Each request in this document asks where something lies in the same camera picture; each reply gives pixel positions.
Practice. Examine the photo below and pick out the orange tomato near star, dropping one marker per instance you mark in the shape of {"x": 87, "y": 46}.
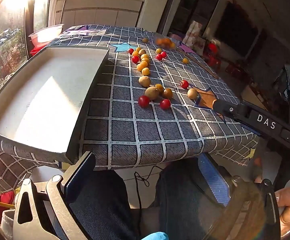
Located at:
{"x": 135, "y": 53}

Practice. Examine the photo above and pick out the translucent plastic basin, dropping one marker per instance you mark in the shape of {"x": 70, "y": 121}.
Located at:
{"x": 46, "y": 34}

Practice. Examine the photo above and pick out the brown longan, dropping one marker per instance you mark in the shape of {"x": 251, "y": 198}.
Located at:
{"x": 152, "y": 93}
{"x": 141, "y": 52}
{"x": 144, "y": 81}
{"x": 192, "y": 93}

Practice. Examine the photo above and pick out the longan near bowl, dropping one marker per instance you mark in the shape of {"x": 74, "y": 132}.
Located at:
{"x": 145, "y": 40}

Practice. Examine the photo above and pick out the left hand blue glove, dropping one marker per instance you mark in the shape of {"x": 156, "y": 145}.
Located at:
{"x": 156, "y": 236}

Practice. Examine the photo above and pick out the white sideboard cabinet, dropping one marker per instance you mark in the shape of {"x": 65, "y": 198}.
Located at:
{"x": 119, "y": 13}

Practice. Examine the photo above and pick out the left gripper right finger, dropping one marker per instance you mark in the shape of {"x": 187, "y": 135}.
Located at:
{"x": 216, "y": 182}

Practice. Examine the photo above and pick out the red tomato beside chain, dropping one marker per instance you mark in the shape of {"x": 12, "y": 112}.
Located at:
{"x": 135, "y": 59}

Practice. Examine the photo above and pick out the white shallow tray box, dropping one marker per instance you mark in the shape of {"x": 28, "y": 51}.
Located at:
{"x": 43, "y": 105}

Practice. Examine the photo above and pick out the yellow tomato near pair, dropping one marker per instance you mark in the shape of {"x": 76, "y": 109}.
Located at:
{"x": 158, "y": 50}

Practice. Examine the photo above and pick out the red tomato pair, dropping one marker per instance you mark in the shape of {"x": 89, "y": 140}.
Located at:
{"x": 164, "y": 54}
{"x": 159, "y": 57}

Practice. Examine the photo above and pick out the red tomato pair lower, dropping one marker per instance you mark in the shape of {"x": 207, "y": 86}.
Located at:
{"x": 159, "y": 57}

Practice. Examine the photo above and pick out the red plastic bucket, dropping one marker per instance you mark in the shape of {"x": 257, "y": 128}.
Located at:
{"x": 35, "y": 50}

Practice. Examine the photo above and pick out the grey checked tablecloth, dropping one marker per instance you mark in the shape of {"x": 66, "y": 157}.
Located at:
{"x": 113, "y": 92}

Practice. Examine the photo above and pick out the right hand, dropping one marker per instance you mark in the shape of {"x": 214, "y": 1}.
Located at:
{"x": 289, "y": 211}

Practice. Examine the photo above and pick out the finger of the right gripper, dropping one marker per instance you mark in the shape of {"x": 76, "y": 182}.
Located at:
{"x": 230, "y": 110}

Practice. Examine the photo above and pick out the red cherry tomato with stem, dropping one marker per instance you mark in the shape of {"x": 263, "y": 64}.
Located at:
{"x": 184, "y": 84}

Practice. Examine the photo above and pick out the red tomato pair upper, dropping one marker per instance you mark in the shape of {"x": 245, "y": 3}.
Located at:
{"x": 164, "y": 54}

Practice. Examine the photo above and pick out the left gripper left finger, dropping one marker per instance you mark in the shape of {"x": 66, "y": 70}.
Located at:
{"x": 76, "y": 175}

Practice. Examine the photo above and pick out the red tomato near star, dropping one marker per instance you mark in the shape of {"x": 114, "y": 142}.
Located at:
{"x": 130, "y": 51}

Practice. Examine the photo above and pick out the dark orange tomato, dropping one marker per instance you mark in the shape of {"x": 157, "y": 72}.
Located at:
{"x": 160, "y": 88}
{"x": 167, "y": 93}

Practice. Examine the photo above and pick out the brown longan in chain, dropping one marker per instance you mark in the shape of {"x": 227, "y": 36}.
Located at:
{"x": 141, "y": 52}

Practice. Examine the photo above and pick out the yellow cherry tomato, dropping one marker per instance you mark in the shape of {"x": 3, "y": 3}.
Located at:
{"x": 146, "y": 71}

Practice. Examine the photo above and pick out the glass fruit bowl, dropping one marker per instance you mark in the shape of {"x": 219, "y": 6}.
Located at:
{"x": 165, "y": 43}

